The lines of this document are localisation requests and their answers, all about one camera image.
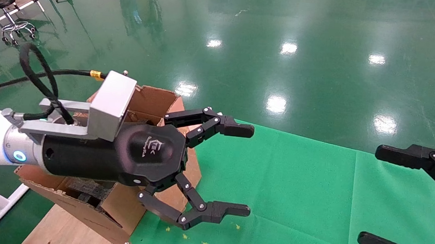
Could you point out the green table cloth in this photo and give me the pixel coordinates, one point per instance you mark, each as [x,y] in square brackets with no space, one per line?
[293,188]

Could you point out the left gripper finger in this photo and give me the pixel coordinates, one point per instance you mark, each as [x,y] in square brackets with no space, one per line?
[232,128]

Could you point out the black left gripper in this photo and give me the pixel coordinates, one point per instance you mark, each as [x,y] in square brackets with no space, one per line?
[123,157]

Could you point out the large open brown carton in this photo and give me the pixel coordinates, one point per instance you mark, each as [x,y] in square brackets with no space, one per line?
[119,211]

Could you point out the black foam block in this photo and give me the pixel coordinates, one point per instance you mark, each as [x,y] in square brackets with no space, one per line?
[86,190]

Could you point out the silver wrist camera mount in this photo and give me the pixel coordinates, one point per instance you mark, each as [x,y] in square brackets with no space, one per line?
[111,103]

